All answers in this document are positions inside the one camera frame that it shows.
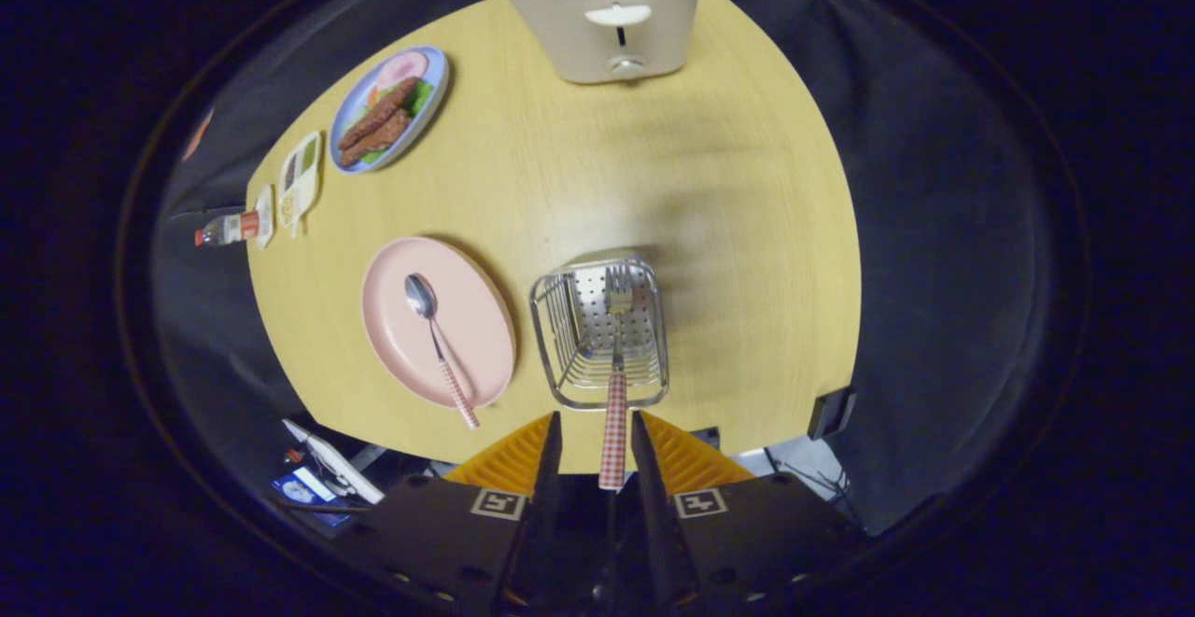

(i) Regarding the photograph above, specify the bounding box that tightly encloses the pink ham slice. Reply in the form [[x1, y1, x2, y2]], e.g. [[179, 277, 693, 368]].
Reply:
[[375, 50, 430, 91]]

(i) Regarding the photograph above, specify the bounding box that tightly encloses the clear bottle with red cap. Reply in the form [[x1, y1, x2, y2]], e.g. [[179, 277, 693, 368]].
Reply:
[[193, 210, 260, 248]]

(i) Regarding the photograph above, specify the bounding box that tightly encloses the white toaster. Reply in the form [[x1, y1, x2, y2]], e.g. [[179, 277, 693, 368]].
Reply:
[[496, 0, 703, 86]]

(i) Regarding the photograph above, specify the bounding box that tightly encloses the pink plate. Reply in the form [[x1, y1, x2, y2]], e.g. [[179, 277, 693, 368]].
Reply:
[[360, 236, 517, 411]]

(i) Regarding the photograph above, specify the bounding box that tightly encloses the white square coaster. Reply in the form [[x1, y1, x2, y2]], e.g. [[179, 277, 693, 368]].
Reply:
[[252, 185, 276, 250]]

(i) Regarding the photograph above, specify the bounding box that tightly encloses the white flat board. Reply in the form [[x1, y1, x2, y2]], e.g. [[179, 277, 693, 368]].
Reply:
[[283, 419, 386, 506]]

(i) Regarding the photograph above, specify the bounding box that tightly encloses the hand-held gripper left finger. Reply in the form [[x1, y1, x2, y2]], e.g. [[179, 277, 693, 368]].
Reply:
[[322, 412, 563, 617]]

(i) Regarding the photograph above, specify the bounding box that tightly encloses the metal wire basket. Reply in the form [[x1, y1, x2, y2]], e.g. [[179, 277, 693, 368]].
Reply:
[[529, 256, 671, 413]]

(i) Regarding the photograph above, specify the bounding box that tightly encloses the white divided condiment tray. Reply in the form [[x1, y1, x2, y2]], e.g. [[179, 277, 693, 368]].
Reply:
[[277, 130, 323, 240]]

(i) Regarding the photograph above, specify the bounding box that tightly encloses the blue plate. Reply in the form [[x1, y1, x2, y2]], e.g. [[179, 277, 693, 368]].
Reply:
[[327, 45, 451, 175]]

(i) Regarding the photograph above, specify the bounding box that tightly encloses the green lettuce leaf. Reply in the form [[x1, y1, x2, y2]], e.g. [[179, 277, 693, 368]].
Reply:
[[359, 80, 437, 166]]

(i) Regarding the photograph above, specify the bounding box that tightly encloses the fork with checkered handle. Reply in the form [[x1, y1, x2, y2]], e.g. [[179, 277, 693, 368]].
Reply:
[[597, 265, 638, 492]]

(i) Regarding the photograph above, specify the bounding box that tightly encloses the black table clamp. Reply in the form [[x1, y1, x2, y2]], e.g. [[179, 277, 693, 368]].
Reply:
[[808, 386, 858, 441]]

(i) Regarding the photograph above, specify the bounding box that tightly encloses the brown meat strip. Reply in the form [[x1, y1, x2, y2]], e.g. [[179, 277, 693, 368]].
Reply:
[[340, 110, 413, 169], [337, 77, 419, 152]]

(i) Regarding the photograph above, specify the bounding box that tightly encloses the spoon with checkered handle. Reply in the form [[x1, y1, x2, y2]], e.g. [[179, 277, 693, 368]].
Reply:
[[403, 273, 481, 431]]

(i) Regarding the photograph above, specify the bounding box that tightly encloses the blue printed packet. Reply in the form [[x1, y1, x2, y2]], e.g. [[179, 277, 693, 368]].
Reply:
[[271, 468, 351, 529]]

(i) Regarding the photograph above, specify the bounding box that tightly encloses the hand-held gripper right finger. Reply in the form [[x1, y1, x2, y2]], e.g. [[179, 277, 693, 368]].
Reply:
[[631, 410, 865, 617]]

